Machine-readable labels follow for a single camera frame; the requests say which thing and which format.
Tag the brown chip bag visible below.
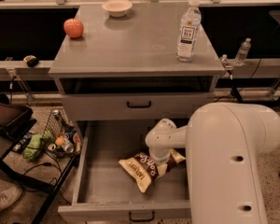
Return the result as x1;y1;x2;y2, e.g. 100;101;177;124
119;149;186;193

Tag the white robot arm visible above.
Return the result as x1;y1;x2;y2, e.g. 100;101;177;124
146;103;280;224

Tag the grey drawer cabinet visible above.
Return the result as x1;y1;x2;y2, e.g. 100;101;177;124
48;2;226;133

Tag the closed grey upper drawer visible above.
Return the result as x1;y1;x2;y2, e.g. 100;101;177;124
62;92;213;120

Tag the open grey middle drawer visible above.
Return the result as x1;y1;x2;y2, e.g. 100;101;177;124
58;119;190;222

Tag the green bag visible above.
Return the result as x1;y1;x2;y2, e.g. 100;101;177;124
22;133;50;161

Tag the silver can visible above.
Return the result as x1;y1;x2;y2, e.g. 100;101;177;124
63;140;75;153

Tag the clear tea bottle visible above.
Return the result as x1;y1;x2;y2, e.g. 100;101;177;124
176;0;202;62

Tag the small clamp fixture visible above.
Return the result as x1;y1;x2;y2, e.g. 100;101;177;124
220;54;234;80

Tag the black stand leg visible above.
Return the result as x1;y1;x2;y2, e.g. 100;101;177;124
231;79;244;104

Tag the white bowl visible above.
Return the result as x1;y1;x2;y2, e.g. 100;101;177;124
102;0;133;18

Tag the red apple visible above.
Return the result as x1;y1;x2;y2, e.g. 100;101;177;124
63;19;84;38

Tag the black tape measure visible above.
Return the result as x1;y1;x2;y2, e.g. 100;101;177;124
23;55;39;67

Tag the small water bottle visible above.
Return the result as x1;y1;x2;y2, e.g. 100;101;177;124
234;38;251;66

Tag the black side table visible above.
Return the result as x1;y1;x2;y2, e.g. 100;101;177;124
0;119;78;224

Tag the white shoe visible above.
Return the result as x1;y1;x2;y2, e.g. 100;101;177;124
0;187;22;212

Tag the wire basket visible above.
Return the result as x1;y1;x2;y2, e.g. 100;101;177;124
43;108;81;158

